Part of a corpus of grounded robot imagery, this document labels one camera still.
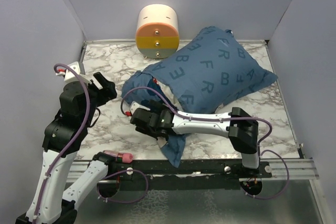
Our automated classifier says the blue patterned pillowcase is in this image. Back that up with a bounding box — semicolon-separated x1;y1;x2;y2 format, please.
122;27;277;167

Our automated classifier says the white pillow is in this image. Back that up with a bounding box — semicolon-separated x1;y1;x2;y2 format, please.
157;81;182;110

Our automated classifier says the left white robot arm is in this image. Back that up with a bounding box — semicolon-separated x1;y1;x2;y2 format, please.
16;72;117;223

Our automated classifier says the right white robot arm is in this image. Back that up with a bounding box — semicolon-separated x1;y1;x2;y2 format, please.
130;101;260;177

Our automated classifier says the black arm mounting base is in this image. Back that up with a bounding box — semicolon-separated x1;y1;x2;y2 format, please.
92;152;271;191

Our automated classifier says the pink capped small bottle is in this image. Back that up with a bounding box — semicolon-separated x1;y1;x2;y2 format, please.
103;150;133;164

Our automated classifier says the round pastel drawer cabinet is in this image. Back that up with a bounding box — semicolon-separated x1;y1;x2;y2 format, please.
135;4;180;59

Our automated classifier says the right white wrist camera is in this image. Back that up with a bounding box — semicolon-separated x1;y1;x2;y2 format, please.
125;101;150;116

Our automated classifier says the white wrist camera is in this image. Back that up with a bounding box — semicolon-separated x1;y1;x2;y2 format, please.
125;101;150;116
54;61;91;84

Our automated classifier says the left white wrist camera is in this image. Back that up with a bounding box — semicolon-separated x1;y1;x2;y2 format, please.
54;61;91;84

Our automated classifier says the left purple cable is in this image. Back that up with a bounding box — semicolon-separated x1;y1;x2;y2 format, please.
33;62;149;221

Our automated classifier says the purple cable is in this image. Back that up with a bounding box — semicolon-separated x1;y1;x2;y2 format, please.
33;62;149;221
120;87;290;200

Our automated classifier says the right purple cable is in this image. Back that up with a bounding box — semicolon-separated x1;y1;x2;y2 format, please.
120;87;290;200

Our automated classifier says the aluminium frame rail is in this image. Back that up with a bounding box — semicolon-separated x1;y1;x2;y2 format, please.
66;158;320;183

